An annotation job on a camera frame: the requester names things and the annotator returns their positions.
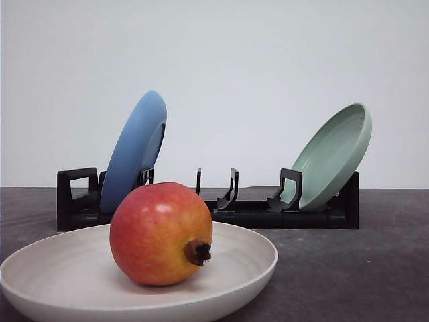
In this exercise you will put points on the red pomegranate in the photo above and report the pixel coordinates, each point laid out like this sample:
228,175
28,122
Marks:
160,233

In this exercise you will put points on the white plate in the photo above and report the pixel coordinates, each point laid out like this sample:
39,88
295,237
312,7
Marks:
74,278

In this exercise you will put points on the blue plate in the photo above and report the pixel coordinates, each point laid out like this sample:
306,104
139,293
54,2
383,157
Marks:
135,148

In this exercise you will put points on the green plate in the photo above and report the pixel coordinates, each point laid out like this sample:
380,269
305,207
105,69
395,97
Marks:
330,156

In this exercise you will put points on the black plastic dish rack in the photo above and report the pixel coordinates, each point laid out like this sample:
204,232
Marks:
79,195

